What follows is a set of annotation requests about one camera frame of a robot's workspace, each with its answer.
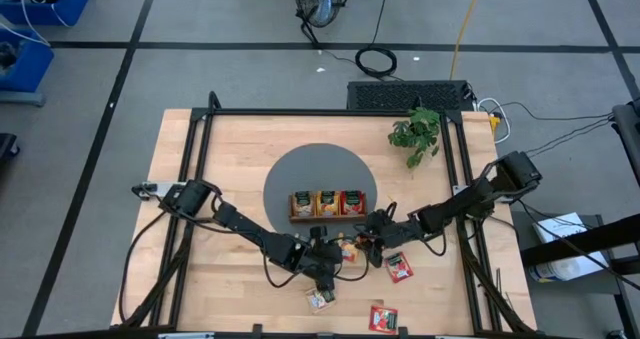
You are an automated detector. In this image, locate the black floor fan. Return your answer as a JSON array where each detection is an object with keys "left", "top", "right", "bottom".
[{"left": 291, "top": 0, "right": 350, "bottom": 48}]

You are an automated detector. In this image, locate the white cable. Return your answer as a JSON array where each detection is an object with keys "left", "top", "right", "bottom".
[{"left": 475, "top": 97, "right": 513, "bottom": 145}]

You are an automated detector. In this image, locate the black chair base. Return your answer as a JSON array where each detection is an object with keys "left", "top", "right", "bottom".
[{"left": 0, "top": 132, "right": 21, "bottom": 161}]

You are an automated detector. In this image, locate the red strawberry tea bag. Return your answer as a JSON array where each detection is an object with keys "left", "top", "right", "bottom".
[
  {"left": 341, "top": 190, "right": 365, "bottom": 216},
  {"left": 368, "top": 305, "right": 400, "bottom": 335},
  {"left": 384, "top": 251, "right": 415, "bottom": 284}
]

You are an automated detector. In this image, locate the blue plastic bin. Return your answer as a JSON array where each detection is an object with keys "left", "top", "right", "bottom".
[
  {"left": 0, "top": 0, "right": 92, "bottom": 28},
  {"left": 0, "top": 28, "right": 55, "bottom": 106}
]

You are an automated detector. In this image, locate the black bar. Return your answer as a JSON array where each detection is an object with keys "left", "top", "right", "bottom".
[{"left": 519, "top": 213, "right": 640, "bottom": 275}]

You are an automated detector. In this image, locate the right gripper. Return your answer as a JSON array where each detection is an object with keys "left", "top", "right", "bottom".
[{"left": 352, "top": 209, "right": 421, "bottom": 269}]

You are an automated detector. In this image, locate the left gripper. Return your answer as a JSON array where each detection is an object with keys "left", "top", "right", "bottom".
[{"left": 299, "top": 238, "right": 344, "bottom": 303}]

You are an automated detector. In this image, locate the potted green plant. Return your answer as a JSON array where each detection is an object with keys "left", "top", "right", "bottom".
[{"left": 387, "top": 106, "right": 442, "bottom": 170}]

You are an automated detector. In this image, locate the wooden three-compartment tea box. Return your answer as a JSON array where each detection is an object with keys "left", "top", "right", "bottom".
[{"left": 288, "top": 191, "right": 369, "bottom": 224}]

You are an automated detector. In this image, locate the white booklet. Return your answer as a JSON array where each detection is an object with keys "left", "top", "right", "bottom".
[{"left": 529, "top": 211, "right": 611, "bottom": 284}]

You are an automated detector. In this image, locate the black coiled cable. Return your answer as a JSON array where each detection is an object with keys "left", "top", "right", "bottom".
[{"left": 353, "top": 0, "right": 400, "bottom": 79}]

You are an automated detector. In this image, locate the black perforated computer case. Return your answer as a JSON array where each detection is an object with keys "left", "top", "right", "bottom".
[{"left": 346, "top": 79, "right": 477, "bottom": 113}]

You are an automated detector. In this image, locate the grey round mat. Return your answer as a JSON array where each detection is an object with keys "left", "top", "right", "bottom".
[{"left": 263, "top": 142, "right": 378, "bottom": 251}]

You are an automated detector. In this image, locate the yellow cable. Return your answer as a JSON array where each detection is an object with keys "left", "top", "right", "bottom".
[{"left": 448, "top": 0, "right": 486, "bottom": 81}]

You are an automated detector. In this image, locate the grey cart top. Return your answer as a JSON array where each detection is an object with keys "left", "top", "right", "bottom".
[{"left": 509, "top": 209, "right": 632, "bottom": 296}]

